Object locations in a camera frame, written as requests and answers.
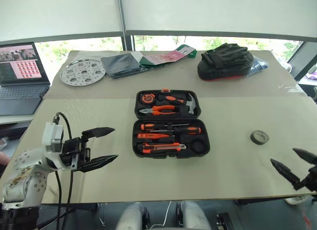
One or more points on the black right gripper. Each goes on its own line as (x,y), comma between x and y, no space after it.
(312,180)

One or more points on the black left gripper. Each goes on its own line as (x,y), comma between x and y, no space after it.
(71,151)

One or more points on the orange test pen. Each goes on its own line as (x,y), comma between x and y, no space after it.
(148,135)

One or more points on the long flathead screwdriver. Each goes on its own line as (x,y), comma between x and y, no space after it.
(149,126)

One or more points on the orange black utility knife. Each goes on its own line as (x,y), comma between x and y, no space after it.
(161,147)

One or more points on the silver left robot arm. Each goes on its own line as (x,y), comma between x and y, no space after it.
(27,180)

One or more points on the black tool case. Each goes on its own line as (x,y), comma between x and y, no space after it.
(171,154)

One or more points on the grey tape roll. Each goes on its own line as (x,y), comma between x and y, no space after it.
(255,138)

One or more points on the orange black tape measure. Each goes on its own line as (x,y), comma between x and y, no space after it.
(148,98)

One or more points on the perforated steel steamer plate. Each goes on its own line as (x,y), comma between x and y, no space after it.
(83,73)

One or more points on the clear plastic wrapper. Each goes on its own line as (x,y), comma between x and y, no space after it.
(288,87)

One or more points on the grey rounded shape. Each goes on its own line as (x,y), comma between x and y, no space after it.
(193,216)
(132,217)

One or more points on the dark grey folded cloth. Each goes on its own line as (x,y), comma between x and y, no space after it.
(122,65)

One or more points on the small black floor device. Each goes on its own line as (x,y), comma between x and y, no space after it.
(224,221)

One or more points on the black laptop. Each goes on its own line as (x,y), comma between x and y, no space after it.
(22,76)

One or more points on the blue patterned bag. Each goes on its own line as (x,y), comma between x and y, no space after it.
(261,66)

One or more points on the green pink paper package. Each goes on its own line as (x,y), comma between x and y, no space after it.
(166,57)

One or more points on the black boxing pad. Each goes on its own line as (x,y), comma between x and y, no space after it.
(223,66)

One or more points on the grey ribbed vertical pole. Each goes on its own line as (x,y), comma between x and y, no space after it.
(121,17)

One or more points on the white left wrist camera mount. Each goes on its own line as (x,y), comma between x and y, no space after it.
(52,133)

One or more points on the dark window frame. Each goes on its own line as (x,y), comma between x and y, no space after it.
(198,33)

